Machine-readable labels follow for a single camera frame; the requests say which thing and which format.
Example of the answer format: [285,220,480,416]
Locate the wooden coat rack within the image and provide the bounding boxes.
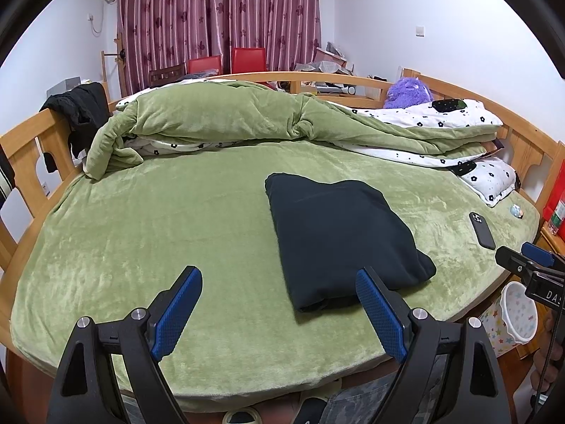
[101,31,129,95]

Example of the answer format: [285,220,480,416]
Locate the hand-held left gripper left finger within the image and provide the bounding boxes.
[49,266,204,424]

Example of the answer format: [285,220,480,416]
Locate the dark long-sleeve sweatshirt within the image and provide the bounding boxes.
[265,172,438,313]

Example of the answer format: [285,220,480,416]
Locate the dark wooden chair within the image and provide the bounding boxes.
[149,63,187,88]

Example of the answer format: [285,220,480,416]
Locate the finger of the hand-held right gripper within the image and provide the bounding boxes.
[521,241,565,269]
[495,246,540,284]

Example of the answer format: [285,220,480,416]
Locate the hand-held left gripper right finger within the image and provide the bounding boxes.
[355,267,513,424]

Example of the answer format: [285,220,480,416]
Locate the maroon flowered curtain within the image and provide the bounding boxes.
[115,0,322,93]

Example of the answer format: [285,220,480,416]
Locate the person's right hand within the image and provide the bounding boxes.
[532,309,565,394]

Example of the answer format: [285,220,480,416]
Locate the person's camouflage pants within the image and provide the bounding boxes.
[318,353,446,424]

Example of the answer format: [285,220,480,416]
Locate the green plush bed cover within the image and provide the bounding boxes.
[10,139,541,413]

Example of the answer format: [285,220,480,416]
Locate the red chair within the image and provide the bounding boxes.
[232,47,268,73]
[188,55,222,76]

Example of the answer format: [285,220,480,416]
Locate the grey box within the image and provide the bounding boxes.
[46,77,82,98]

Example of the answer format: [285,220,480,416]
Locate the wooden bed frame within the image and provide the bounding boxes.
[0,68,565,363]

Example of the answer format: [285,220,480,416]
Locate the black jacket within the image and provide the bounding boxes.
[40,82,111,174]

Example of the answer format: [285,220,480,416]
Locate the star-print waste bin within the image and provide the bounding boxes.
[479,282,537,358]

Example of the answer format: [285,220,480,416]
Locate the black phone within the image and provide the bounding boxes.
[469,212,496,249]

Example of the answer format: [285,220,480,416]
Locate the pile of clutter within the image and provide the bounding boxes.
[274,42,356,95]

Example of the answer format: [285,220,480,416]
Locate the green quilt with floral lining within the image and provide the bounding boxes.
[84,80,504,181]

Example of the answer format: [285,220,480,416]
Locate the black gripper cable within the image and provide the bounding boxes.
[527,300,565,424]

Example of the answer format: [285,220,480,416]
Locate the purple plush toy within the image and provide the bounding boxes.
[383,77,434,109]

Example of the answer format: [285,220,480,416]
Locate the red packet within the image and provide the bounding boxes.
[543,185,565,235]

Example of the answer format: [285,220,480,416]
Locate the white floral pillow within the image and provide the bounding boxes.
[459,157,517,208]

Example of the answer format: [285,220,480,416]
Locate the black remote on pillow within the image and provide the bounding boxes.
[432,98,468,113]

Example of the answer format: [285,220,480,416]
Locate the black garment with white stripes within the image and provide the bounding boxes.
[0,143,18,204]

